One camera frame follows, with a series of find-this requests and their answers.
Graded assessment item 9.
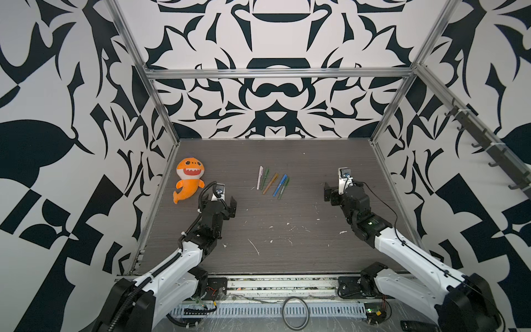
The light green pen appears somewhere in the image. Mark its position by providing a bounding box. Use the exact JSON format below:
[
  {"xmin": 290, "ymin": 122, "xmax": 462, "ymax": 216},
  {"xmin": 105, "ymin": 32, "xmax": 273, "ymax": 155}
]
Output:
[{"xmin": 259, "ymin": 175, "xmax": 267, "ymax": 191}]

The dark green pen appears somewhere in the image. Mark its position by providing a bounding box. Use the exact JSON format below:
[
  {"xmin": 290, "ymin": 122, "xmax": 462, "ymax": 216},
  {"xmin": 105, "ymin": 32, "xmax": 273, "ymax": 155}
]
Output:
[{"xmin": 277, "ymin": 186, "xmax": 286, "ymax": 200}]

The blue pen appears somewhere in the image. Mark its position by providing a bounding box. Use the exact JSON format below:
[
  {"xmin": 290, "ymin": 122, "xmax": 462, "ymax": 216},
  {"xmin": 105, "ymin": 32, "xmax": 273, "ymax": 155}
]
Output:
[{"xmin": 273, "ymin": 183, "xmax": 283, "ymax": 197}]

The orange pen cap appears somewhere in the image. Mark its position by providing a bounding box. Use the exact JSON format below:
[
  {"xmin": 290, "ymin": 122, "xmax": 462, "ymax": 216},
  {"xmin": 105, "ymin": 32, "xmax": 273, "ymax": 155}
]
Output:
[{"xmin": 270, "ymin": 173, "xmax": 279, "ymax": 184}]

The orange pen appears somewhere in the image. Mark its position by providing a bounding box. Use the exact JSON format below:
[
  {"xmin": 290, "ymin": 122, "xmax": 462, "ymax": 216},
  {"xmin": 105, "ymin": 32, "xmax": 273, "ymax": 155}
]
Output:
[{"xmin": 262, "ymin": 179, "xmax": 274, "ymax": 194}]

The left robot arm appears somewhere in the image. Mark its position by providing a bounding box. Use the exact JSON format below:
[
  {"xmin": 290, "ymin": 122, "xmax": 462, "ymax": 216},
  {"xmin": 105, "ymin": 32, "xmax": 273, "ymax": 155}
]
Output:
[{"xmin": 91, "ymin": 181, "xmax": 237, "ymax": 331}]

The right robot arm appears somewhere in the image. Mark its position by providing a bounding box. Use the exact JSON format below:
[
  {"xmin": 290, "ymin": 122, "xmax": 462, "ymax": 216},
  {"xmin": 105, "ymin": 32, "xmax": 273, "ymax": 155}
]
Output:
[{"xmin": 324, "ymin": 178, "xmax": 507, "ymax": 331}]

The orange shark plush toy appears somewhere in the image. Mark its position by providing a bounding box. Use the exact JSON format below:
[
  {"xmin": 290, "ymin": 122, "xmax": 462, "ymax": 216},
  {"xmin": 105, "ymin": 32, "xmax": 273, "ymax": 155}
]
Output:
[{"xmin": 173, "ymin": 158, "xmax": 205, "ymax": 204}]

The green lit circuit board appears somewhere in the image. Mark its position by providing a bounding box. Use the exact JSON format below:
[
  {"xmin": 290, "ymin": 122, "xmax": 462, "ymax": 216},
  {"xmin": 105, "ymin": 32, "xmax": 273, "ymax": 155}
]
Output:
[{"xmin": 365, "ymin": 302, "xmax": 393, "ymax": 326}]

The black device bottom right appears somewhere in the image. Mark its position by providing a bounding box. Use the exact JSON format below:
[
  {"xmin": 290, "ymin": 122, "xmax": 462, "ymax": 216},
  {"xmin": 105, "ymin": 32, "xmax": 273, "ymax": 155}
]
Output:
[{"xmin": 400, "ymin": 320, "xmax": 440, "ymax": 332}]

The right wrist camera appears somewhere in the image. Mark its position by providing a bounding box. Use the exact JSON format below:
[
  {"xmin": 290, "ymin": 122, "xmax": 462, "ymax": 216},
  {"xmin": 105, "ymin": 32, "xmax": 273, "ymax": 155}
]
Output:
[{"xmin": 338, "ymin": 167, "xmax": 353, "ymax": 195}]

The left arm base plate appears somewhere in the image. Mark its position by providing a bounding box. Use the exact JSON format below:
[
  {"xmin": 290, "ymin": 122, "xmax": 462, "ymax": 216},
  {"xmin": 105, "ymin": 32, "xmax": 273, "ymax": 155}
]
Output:
[{"xmin": 196, "ymin": 277, "xmax": 228, "ymax": 301}]

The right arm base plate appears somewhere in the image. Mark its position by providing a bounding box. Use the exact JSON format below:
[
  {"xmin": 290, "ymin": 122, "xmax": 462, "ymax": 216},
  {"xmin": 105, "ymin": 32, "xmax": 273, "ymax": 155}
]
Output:
[{"xmin": 336, "ymin": 276, "xmax": 394, "ymax": 300}]

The white slotted cable duct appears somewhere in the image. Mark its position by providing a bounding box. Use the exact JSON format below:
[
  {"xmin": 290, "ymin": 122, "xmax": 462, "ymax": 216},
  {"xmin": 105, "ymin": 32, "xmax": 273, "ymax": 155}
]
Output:
[{"xmin": 170, "ymin": 302, "xmax": 366, "ymax": 320}]

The black cable loop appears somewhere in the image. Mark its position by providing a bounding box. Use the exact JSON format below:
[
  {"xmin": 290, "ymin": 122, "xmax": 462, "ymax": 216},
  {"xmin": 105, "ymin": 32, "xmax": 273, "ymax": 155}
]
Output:
[{"xmin": 281, "ymin": 297, "xmax": 311, "ymax": 331}]

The wall hook rail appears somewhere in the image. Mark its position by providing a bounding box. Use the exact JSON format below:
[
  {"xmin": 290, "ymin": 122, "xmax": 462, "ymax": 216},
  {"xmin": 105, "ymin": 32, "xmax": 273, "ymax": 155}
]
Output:
[{"xmin": 444, "ymin": 97, "xmax": 531, "ymax": 192}]

